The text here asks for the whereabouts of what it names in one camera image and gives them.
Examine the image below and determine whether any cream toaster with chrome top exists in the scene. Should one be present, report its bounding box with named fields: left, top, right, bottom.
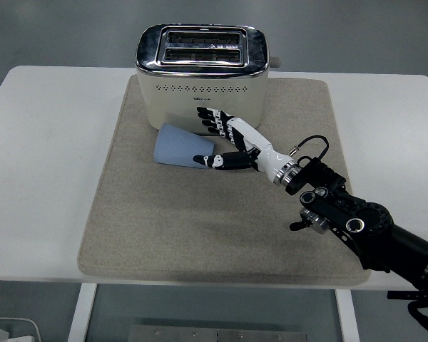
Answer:
left=134, top=24, right=282, bottom=137

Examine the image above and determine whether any blue ribbed cup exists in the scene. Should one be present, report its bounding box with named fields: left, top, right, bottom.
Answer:
left=152, top=122, right=217, bottom=170

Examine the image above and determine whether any grey metal plate with screws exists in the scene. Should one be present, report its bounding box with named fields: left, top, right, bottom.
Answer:
left=128, top=324, right=310, bottom=342

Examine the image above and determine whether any black table control panel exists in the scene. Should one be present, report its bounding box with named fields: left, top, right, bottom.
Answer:
left=387, top=291, right=417, bottom=301

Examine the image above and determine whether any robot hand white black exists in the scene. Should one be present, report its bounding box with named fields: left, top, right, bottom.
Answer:
left=192, top=105, right=292, bottom=182

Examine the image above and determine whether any beige fabric mat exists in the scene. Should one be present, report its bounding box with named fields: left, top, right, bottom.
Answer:
left=76, top=76, right=372, bottom=286

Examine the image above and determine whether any white table leg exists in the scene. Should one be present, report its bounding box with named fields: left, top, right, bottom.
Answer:
left=66, top=284, right=98, bottom=342
left=335, top=289, right=360, bottom=342

